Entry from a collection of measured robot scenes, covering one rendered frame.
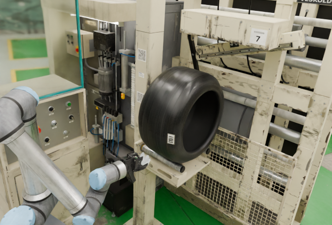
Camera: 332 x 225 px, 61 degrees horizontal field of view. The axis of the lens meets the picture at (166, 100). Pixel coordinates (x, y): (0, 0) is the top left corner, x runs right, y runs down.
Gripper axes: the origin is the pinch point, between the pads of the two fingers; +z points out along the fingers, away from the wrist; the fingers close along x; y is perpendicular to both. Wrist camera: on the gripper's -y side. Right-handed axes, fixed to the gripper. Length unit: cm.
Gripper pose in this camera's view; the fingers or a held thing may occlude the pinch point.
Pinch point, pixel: (148, 160)
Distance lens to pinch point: 162.9
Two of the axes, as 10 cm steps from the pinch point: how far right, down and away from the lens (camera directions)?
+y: 1.4, -9.4, -3.1
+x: -7.5, -3.0, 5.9
